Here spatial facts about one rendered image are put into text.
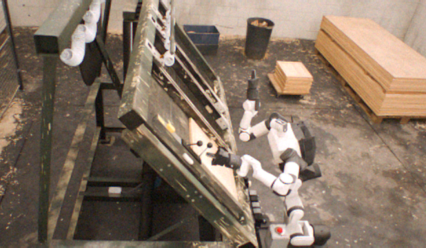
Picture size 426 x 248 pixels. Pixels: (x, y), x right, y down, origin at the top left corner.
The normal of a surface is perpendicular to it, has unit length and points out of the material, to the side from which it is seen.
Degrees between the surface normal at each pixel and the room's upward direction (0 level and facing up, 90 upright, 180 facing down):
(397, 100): 90
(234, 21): 90
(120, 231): 0
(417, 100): 90
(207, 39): 90
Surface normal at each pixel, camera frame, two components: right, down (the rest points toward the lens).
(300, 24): 0.15, 0.58
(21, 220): 0.11, -0.81
